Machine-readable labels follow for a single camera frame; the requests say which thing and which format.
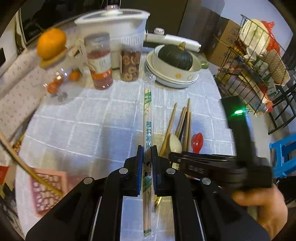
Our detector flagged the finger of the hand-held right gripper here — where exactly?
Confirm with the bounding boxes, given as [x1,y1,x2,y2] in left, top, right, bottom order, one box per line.
[168,151,236,163]
[179,160,234,186]

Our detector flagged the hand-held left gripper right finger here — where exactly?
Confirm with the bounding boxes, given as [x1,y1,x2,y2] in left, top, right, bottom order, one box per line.
[151,146,270,241]

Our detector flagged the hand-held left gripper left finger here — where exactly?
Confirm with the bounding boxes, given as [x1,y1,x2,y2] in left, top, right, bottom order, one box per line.
[25,145,144,241]

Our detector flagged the plastic-wrapped disposable chopsticks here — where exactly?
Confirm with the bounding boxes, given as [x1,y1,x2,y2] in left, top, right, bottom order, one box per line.
[142,74,160,238]

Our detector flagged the person's right hand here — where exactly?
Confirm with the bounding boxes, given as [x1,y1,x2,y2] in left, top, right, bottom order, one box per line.
[231,185,288,237]

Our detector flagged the red plastic spoon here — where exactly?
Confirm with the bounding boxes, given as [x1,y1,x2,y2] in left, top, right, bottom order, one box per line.
[191,133,204,153]

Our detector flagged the wooden chopstick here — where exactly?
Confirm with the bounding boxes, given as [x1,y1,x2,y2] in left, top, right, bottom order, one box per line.
[184,98,190,150]
[187,112,192,152]
[159,103,177,156]
[175,107,185,137]
[177,107,188,139]

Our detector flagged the white ceramic spoon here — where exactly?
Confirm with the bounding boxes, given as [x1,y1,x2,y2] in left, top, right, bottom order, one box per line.
[165,134,183,153]

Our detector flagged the blue plastic stool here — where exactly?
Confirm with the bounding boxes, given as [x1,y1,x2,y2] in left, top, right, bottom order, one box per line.
[269,134,296,179]

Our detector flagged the grey checked tablecloth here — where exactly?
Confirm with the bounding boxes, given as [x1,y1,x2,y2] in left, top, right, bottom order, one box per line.
[15,20,234,241]

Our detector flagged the white ceramic plate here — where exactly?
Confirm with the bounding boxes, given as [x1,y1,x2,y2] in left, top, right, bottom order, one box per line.
[145,62,200,89]
[146,51,200,84]

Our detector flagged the pink trivet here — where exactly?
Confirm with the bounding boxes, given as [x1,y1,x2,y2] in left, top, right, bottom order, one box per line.
[27,168,82,218]

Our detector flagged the dark green kabocha squash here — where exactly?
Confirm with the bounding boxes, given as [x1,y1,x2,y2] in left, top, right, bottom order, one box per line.
[157,42,194,71]

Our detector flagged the plastic jar of dried slices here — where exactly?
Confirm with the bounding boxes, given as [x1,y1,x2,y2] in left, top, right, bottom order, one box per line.
[119,37,142,82]

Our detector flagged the cardboard box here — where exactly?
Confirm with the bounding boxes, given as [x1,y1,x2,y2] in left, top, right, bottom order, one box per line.
[205,17,244,68]

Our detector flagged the red plastic bag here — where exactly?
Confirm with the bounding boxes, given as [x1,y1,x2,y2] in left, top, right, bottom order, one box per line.
[261,21,282,55]

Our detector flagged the clear glass jar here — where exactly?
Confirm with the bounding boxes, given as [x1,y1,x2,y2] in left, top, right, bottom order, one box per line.
[42,52,86,103]

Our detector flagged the white cloth bag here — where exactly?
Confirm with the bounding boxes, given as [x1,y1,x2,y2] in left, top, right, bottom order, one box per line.
[239,19,270,55]

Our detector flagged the plastic jar with red contents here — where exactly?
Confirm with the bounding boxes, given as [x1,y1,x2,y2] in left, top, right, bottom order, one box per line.
[83,32,114,90]

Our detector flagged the yellow bamboo stick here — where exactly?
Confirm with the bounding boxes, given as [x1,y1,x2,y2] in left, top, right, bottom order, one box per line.
[0,132,64,198]

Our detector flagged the cork jar lid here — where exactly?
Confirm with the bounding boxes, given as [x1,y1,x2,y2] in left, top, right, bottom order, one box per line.
[39,49,68,68]

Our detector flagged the white electric cooking pot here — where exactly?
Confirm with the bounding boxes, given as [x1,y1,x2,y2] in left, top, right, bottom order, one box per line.
[74,9,150,48]

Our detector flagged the white printed cloth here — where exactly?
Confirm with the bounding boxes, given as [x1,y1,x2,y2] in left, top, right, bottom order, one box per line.
[0,45,48,145]

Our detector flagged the large orange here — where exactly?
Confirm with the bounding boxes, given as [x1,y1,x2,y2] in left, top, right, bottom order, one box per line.
[37,28,67,60]

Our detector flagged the glass pot lid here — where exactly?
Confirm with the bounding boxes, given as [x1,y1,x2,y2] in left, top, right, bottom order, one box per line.
[76,6,149,24]

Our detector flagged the black appliance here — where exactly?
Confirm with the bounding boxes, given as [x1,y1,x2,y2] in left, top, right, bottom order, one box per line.
[19,0,97,45]

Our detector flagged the black wire rack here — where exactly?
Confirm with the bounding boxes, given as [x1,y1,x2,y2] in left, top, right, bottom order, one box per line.
[212,14,296,117]

